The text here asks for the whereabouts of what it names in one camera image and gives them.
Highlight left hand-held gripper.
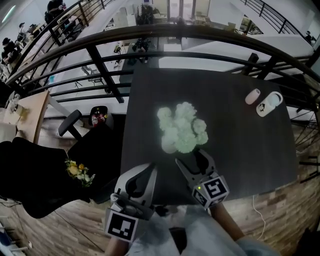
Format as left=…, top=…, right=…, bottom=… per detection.
left=104, top=162, right=159, bottom=243

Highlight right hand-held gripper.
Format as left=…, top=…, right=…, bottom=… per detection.
left=174, top=148, right=230, bottom=210

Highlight white flowers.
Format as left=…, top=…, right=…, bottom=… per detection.
left=156, top=101, right=210, bottom=154

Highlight person's left forearm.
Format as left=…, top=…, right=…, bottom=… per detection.
left=106, top=237, right=131, bottom=256

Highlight person's right forearm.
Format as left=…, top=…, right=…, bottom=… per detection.
left=208, top=202, right=246, bottom=242

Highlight dark table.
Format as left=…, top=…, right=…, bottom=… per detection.
left=119, top=66, right=300, bottom=208

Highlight yellow flower bouquet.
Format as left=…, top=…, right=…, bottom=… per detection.
left=64, top=159, right=96, bottom=188

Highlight person's light shirt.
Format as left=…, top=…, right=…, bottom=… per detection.
left=124, top=204, right=281, bottom=256

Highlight waste bin with rubbish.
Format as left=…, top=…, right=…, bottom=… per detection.
left=89, top=105, right=109, bottom=129

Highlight pink cup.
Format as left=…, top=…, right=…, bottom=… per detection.
left=244, top=88, right=261, bottom=105

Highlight black office chair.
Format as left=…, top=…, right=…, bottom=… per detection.
left=0, top=109, right=126, bottom=220

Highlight wooden desk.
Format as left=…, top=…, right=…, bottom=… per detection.
left=0, top=89, right=51, bottom=145

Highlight black curved railing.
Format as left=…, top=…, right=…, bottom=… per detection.
left=4, top=23, right=320, bottom=113

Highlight small white flower bunch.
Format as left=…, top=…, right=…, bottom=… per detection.
left=6, top=91, right=25, bottom=116

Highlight glass entrance doors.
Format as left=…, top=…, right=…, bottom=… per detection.
left=159, top=0, right=210, bottom=22

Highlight dark potted plant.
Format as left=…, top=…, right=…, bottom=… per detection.
left=138, top=4, right=157, bottom=25

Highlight black straight railing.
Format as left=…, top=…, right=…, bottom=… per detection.
left=239, top=0, right=310, bottom=40
left=4, top=0, right=113, bottom=86

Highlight white floor cable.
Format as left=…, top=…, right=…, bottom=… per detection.
left=251, top=194, right=267, bottom=238

